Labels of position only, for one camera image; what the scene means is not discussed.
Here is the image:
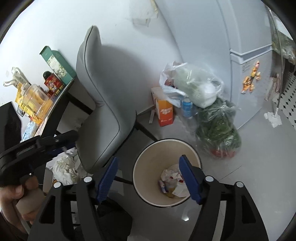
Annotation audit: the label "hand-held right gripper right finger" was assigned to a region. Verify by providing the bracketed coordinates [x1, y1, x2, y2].
[179, 155, 269, 241]

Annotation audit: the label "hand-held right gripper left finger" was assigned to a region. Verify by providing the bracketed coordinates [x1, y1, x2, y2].
[28, 156, 119, 241]

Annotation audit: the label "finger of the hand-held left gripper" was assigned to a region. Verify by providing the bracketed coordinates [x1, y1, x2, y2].
[38, 130, 79, 155]

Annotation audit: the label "beige trash bin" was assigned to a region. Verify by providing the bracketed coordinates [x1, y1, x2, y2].
[132, 138, 201, 208]

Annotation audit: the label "person's left hand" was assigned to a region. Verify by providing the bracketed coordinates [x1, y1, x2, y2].
[0, 175, 47, 225]

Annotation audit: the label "white red wrapper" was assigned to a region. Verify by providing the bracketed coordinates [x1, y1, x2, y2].
[172, 178, 191, 198]

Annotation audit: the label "crumpled white wrapper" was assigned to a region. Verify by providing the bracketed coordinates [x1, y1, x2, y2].
[161, 164, 184, 181]

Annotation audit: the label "crumpled white paper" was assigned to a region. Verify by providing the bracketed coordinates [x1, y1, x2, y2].
[52, 154, 82, 186]

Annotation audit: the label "clear plastic jar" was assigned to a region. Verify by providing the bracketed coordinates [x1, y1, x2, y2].
[17, 83, 54, 120]

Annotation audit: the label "yellow snack bag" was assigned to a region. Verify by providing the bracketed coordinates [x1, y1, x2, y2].
[15, 83, 48, 126]

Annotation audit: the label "red printed box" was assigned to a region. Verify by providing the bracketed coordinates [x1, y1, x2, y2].
[44, 73, 65, 96]

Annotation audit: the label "clear bag of vegetables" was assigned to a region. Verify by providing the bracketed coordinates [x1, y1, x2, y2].
[195, 98, 242, 159]

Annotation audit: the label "grey padded chair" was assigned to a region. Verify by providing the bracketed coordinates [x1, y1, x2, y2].
[75, 25, 160, 186]

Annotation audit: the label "blue label bottle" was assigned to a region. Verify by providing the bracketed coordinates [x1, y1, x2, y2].
[181, 97, 195, 119]

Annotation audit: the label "orange carton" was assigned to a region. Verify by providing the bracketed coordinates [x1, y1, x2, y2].
[151, 87, 174, 127]

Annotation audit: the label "tall green box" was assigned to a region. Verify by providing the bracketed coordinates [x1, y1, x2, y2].
[39, 46, 77, 85]

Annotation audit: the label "white narrow box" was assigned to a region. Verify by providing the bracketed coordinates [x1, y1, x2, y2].
[3, 67, 32, 88]

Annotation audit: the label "filled white plastic bag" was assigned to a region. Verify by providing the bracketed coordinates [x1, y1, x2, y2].
[159, 61, 225, 108]

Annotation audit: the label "colourful fridge magnets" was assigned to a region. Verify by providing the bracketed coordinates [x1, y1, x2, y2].
[240, 60, 262, 94]

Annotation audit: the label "beige tote bag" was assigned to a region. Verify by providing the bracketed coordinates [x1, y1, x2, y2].
[265, 73, 282, 101]

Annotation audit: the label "white refrigerator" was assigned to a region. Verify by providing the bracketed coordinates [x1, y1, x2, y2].
[157, 0, 274, 130]

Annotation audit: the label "bag of greens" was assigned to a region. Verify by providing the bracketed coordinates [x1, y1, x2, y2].
[269, 16, 296, 66]

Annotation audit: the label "black table frame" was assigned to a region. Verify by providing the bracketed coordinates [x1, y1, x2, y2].
[38, 77, 96, 140]

